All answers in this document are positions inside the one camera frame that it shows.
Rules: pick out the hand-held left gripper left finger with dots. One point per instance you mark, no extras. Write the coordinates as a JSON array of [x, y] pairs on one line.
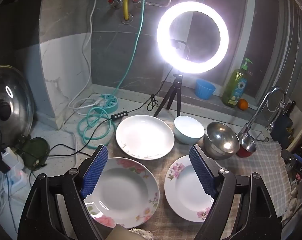
[[96, 172]]

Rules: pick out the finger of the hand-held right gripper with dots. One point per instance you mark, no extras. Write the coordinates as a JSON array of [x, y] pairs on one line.
[[288, 156]]

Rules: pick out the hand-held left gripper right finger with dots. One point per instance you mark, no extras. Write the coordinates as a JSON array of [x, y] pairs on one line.
[[203, 172]]

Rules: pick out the small pink floral plate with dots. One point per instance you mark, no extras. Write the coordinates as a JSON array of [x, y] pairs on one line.
[[183, 192]]

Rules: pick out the large pink floral plate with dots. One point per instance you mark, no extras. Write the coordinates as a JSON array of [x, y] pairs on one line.
[[123, 192]]

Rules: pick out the large steel bowl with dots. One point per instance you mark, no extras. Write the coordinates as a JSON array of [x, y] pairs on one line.
[[222, 140]]

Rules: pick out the small red steel bowl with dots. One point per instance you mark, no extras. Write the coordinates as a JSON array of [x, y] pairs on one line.
[[247, 146]]

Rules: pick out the light blue bowl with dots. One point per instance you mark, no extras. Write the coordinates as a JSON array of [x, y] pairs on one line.
[[188, 130]]

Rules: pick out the white plate with leaf print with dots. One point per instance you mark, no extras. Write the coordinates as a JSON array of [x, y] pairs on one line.
[[144, 135]]

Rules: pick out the person's right hand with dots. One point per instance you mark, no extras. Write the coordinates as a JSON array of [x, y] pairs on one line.
[[297, 195]]

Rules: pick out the beige checkered cloth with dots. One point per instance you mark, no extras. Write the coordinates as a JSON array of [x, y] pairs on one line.
[[263, 170]]

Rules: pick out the dark blue knife holder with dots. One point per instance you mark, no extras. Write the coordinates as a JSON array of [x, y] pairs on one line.
[[282, 127]]

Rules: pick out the chrome faucet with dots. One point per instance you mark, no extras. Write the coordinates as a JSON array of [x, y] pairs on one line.
[[255, 116]]

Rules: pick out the orange fruit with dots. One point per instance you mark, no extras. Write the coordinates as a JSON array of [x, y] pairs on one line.
[[242, 104]]

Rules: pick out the round teal power strip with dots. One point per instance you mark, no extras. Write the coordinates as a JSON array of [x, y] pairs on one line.
[[108, 102]]

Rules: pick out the white power strip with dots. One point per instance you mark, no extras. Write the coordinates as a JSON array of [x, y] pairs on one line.
[[18, 180], [0, 192]]

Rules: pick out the blue ribbed plastic cup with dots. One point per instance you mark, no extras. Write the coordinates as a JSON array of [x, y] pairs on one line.
[[204, 90]]

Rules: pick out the green dish soap bottle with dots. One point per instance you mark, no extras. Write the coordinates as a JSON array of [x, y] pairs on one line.
[[234, 90]]

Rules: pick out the white charger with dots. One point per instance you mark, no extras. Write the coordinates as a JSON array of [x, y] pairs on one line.
[[10, 156]]

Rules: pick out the steel pot lid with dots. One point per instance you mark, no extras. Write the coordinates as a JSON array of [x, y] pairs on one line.
[[13, 105]]

